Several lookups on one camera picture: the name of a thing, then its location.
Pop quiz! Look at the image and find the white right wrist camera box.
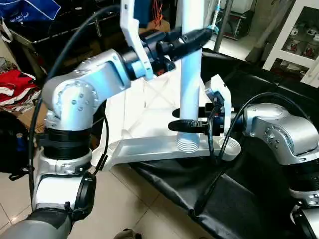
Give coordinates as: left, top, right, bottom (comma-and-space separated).
204, 74, 233, 146

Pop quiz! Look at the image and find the black work mat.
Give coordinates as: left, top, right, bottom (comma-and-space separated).
127, 47, 319, 239

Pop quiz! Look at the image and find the white drawer cabinet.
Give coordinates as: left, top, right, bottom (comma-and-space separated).
261, 0, 319, 88

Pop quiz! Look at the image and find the white plastic table top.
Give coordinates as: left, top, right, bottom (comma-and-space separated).
90, 64, 243, 173

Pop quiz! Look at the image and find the red cloth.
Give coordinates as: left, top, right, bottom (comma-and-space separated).
0, 69, 41, 109

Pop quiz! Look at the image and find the light blue hanger hook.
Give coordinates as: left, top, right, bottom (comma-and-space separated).
209, 0, 223, 34

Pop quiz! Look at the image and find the red cable bundle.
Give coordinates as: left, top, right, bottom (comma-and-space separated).
152, 0, 164, 26

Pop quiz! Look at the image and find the white plastic table leg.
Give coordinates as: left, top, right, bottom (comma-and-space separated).
176, 0, 205, 153

